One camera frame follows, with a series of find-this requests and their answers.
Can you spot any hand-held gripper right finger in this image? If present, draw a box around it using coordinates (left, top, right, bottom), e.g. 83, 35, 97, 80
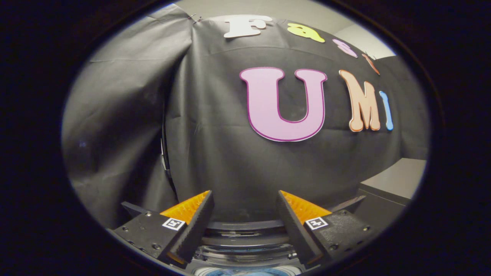
275, 190, 384, 269

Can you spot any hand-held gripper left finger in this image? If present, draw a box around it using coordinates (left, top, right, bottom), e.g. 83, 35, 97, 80
107, 190, 215, 269

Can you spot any white cabinet with dark top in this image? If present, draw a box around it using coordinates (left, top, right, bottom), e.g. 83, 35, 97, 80
353, 158, 427, 230

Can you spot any black backdrop cloth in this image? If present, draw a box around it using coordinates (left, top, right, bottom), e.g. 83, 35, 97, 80
61, 4, 429, 230

